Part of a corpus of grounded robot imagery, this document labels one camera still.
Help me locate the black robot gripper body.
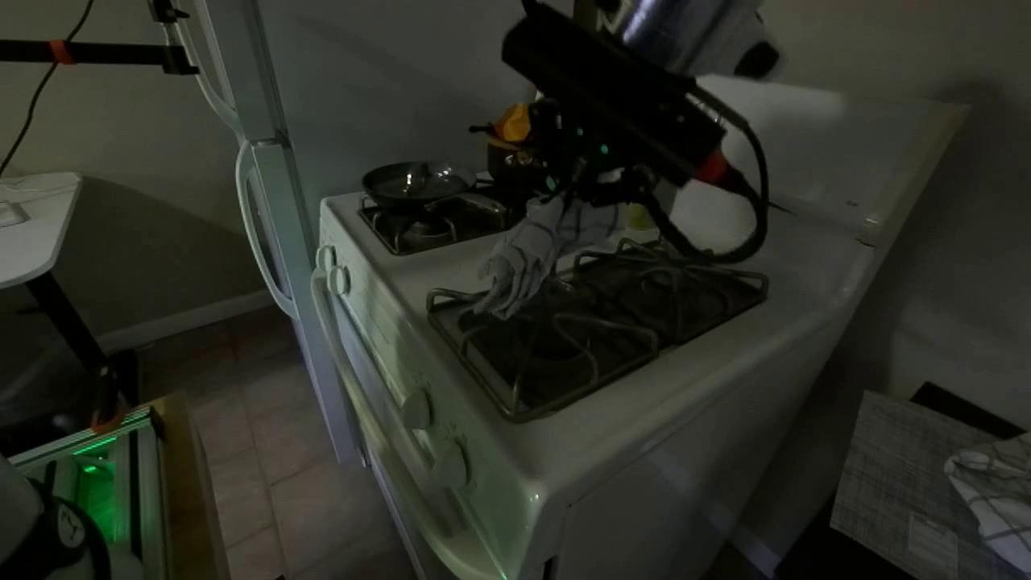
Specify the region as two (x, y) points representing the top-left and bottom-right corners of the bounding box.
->
(502, 0), (728, 206)

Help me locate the white and black checkered towel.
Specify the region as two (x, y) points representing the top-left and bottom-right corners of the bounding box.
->
(473, 195), (621, 318)

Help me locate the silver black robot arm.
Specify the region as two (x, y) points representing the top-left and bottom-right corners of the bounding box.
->
(502, 0), (780, 202)

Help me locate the small black frying pan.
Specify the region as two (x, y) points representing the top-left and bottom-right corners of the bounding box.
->
(361, 160), (471, 206)

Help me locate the dark pot with utensils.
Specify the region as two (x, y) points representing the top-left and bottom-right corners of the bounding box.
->
(473, 98), (569, 198)

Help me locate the front right burner grate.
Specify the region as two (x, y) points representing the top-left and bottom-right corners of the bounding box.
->
(573, 242), (769, 343)

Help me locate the burner grate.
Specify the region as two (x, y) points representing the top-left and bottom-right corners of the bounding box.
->
(573, 242), (769, 343)
(359, 192), (516, 253)
(427, 280), (660, 423)

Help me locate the front left burner grate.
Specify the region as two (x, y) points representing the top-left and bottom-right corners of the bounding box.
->
(427, 280), (660, 423)

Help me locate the rear left burner grate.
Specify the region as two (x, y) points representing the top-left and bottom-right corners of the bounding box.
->
(359, 192), (516, 253)

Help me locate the white gas stove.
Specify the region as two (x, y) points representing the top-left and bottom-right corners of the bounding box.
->
(314, 80), (965, 580)

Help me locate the white refrigerator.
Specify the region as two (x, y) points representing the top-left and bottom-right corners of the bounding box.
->
(179, 0), (530, 463)

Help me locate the black horizontal bar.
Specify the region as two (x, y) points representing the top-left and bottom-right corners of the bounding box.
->
(0, 39), (198, 74)

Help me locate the grey patterned box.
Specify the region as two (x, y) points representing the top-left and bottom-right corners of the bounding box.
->
(831, 392), (1029, 580)

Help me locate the checkered cloth at right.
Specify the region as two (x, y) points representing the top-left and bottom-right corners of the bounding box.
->
(943, 435), (1031, 580)

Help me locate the white side table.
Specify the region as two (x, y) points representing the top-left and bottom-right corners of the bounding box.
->
(0, 170), (108, 375)

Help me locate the green lit equipment box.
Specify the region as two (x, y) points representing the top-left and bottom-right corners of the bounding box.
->
(0, 392), (234, 580)

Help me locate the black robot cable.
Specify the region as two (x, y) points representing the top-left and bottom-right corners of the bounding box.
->
(638, 80), (773, 264)

